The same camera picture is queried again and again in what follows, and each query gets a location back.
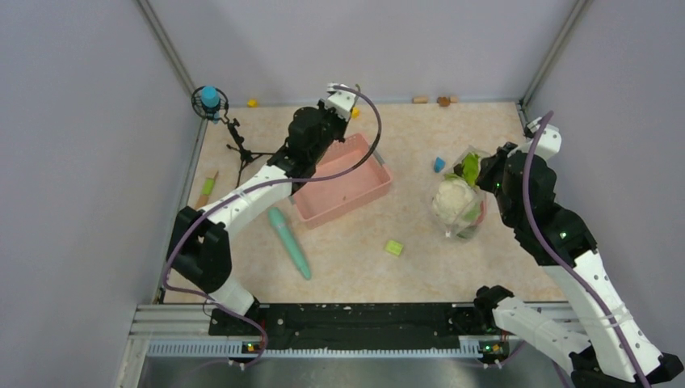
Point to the green celery stalk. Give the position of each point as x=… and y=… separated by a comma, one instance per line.
x=468, y=168

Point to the white cauliflower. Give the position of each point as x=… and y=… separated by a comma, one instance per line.
x=455, y=201

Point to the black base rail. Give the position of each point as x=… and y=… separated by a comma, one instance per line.
x=358, y=326

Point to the wooden cork cylinder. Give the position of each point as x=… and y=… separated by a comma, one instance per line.
x=420, y=99

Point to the brown wooden piece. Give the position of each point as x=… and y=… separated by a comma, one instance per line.
x=443, y=101

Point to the pink plastic basket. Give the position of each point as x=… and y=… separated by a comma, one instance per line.
x=320, y=202

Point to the green square block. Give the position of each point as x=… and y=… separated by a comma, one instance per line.
x=393, y=247

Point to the blue microphone on tripod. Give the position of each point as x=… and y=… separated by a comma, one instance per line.
x=211, y=103

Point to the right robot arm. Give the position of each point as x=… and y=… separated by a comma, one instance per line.
x=611, y=350

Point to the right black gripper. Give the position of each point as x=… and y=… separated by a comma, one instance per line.
x=490, y=163

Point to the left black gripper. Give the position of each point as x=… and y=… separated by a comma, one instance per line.
x=329, y=111

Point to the blue toy block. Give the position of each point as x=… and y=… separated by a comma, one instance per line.
x=438, y=165

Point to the clear pink zip bag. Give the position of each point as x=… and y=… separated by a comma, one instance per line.
x=461, y=230

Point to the teal silicone tool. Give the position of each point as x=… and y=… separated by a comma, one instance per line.
x=280, y=225

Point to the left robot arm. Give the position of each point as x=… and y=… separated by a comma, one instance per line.
x=199, y=249

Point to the green and wood stick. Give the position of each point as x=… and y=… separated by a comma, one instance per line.
x=206, y=189

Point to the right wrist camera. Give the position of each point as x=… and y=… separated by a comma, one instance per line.
x=550, y=141

